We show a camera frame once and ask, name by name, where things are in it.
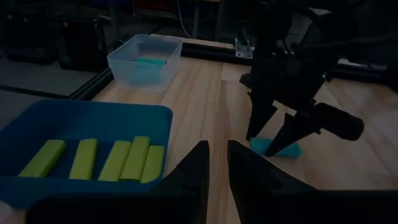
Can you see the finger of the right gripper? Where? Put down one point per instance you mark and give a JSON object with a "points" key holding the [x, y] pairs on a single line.
{"points": [[289, 130], [259, 115]]}

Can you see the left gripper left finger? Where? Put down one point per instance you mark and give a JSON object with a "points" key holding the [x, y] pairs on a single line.
{"points": [[192, 177]]}

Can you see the blue plastic bin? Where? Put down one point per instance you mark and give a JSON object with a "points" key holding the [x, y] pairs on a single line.
{"points": [[93, 121]]}

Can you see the silver mounting bracket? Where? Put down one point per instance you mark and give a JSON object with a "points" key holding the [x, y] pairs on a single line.
{"points": [[244, 49]]}

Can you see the green rectangular block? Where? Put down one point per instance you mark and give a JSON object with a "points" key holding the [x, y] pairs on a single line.
{"points": [[43, 158], [154, 165], [84, 158], [113, 161], [135, 158]]}

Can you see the teal rectangular block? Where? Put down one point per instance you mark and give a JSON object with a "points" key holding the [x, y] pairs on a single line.
{"points": [[152, 61], [258, 146]]}

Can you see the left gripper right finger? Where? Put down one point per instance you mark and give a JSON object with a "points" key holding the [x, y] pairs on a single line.
{"points": [[255, 177]]}

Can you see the black equipment cart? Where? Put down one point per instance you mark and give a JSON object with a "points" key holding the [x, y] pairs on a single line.
{"points": [[81, 43]]}

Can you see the clear plastic bin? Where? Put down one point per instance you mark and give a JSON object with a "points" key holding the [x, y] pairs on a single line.
{"points": [[124, 68]]}

